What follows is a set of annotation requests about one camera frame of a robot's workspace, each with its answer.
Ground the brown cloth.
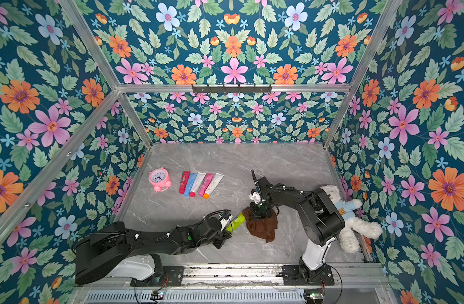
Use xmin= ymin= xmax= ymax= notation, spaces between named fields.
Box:
xmin=242 ymin=207 xmax=278 ymax=243

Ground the green toothpaste tube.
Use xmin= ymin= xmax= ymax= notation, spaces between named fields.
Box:
xmin=226 ymin=213 xmax=246 ymax=233

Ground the white toothpaste tube orange cap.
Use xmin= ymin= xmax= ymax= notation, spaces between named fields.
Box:
xmin=203 ymin=173 xmax=224 ymax=199

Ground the pink toothpaste tube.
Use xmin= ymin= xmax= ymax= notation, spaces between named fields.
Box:
xmin=199 ymin=174 xmax=214 ymax=196

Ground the white toothpaste tube red cap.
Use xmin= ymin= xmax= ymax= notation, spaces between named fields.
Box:
xmin=190 ymin=172 xmax=206 ymax=198

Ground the blue toothpaste tube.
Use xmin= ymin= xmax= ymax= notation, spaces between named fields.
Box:
xmin=184 ymin=173 xmax=197 ymax=197

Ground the magenta toothpaste tube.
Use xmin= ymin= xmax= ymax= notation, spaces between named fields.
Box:
xmin=179 ymin=171 xmax=191 ymax=195

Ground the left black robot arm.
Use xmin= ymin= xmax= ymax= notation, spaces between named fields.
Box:
xmin=75 ymin=210 xmax=232 ymax=285

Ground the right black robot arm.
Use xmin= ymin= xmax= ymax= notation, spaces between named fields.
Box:
xmin=243 ymin=175 xmax=345 ymax=284

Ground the pink alarm clock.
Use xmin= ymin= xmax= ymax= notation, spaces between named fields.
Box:
xmin=148 ymin=167 xmax=172 ymax=193

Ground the white teddy bear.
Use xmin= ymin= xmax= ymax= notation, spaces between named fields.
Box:
xmin=321 ymin=185 xmax=383 ymax=254

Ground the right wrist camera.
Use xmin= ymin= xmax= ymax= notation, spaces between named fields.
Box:
xmin=249 ymin=189 xmax=262 ymax=205

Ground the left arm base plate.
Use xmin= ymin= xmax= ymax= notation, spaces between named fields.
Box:
xmin=131 ymin=266 xmax=184 ymax=288

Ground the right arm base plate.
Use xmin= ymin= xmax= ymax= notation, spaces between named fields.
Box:
xmin=277 ymin=264 xmax=335 ymax=286

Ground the metal hook rail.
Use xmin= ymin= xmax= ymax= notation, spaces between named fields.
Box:
xmin=191 ymin=84 xmax=272 ymax=94

